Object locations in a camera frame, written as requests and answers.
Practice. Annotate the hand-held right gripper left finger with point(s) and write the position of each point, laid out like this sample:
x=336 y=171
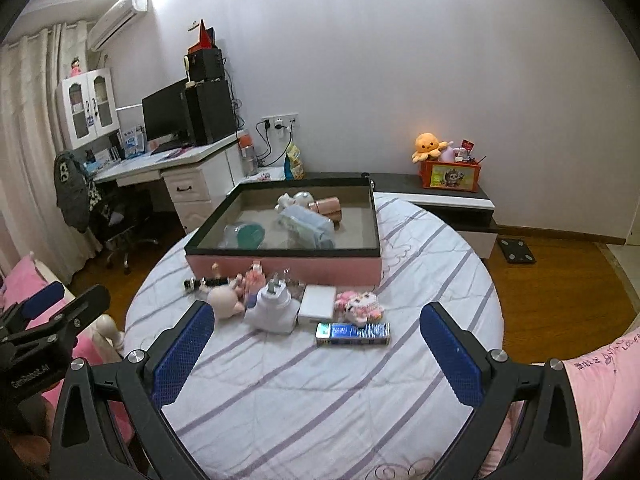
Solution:
x=182 y=355

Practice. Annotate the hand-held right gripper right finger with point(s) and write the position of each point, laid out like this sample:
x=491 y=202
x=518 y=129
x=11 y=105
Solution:
x=452 y=355

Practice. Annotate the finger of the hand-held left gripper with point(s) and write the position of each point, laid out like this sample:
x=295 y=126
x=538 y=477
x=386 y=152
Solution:
x=44 y=300
x=85 y=307

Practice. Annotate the pale pig toy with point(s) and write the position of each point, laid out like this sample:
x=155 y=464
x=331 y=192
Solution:
x=222 y=300

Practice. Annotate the black stick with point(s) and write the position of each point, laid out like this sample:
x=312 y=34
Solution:
x=192 y=285

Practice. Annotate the pink doll figure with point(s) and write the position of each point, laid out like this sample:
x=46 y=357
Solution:
x=254 y=280

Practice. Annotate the blue flat pack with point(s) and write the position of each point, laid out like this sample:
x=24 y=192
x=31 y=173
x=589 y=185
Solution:
x=350 y=333

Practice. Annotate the pink block toy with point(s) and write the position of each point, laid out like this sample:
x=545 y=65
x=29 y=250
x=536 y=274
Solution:
x=357 y=306

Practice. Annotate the pink storage box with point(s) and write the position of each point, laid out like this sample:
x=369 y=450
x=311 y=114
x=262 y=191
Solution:
x=280 y=270

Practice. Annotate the small clear plastic box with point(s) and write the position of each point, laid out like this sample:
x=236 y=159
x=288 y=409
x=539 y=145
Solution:
x=295 y=290

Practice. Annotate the white square box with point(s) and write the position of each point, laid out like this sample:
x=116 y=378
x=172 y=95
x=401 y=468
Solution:
x=317 y=305

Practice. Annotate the pink blanket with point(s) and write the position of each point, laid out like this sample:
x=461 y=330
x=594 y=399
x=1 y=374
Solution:
x=17 y=272

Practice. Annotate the black office chair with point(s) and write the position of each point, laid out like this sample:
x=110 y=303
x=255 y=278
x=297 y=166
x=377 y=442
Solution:
x=125 y=215

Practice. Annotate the grey patterned jacket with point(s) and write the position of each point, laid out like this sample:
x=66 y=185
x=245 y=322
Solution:
x=72 y=190

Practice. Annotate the black floor scale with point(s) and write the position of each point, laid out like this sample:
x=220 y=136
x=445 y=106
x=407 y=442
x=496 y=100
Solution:
x=515 y=251

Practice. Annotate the round table striped cloth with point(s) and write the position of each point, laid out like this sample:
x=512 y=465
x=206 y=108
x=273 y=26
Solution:
x=300 y=395

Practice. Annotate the green lid jar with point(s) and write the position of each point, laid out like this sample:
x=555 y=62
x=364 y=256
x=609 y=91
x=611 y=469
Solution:
x=249 y=236

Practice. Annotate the black white low cabinet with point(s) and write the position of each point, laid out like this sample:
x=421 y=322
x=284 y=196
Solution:
x=450 y=200

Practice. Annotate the pink printed quilt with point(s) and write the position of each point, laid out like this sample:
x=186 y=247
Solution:
x=610 y=400

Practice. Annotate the white desk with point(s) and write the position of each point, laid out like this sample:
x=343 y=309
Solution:
x=200 y=190

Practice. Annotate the cream curtain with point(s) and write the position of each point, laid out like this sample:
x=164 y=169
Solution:
x=30 y=135

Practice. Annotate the blue white desk box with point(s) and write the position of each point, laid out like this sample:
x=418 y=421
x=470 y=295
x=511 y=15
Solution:
x=133 y=142

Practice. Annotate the clear blue container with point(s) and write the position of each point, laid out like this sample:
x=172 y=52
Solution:
x=305 y=227

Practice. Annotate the orange toy box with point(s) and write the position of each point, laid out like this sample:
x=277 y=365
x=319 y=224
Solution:
x=450 y=177

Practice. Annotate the black keyboard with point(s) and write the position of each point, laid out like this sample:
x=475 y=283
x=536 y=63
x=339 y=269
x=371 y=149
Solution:
x=167 y=147

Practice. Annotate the pink cup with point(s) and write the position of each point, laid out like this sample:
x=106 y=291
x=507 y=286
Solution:
x=327 y=207

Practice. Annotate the white figurine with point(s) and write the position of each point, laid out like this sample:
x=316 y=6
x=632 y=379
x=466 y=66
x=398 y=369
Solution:
x=300 y=199

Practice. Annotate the white glass-door cabinet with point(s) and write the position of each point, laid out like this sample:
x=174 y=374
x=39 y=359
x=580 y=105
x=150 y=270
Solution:
x=87 y=105

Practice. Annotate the purple plush toy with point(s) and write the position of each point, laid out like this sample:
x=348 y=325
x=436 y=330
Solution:
x=450 y=152

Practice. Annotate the clear water bottle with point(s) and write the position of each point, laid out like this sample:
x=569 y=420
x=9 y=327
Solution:
x=248 y=157

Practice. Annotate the orange octopus plush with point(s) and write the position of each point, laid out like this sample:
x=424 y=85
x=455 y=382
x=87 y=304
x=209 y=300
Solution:
x=427 y=145

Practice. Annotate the black computer monitor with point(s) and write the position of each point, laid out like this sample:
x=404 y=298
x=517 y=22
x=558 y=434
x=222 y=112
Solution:
x=165 y=110

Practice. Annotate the blue yellow snack bag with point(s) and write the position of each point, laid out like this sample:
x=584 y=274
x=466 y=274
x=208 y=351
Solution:
x=294 y=162

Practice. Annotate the black computer tower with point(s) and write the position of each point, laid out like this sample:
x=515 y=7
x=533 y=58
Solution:
x=210 y=110

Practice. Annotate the small pink doll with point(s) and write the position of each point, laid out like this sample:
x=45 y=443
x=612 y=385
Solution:
x=75 y=66

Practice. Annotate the small white round lamp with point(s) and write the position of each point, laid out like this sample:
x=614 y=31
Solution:
x=188 y=67

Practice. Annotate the black speaker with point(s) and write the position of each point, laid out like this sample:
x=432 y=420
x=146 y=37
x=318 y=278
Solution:
x=205 y=65

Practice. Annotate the white air conditioner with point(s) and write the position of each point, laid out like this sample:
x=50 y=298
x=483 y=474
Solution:
x=117 y=22

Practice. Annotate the red triangular box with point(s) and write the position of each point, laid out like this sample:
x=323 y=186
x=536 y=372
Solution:
x=204 y=37

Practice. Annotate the white wall outlet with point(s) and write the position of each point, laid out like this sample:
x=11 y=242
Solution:
x=280 y=121

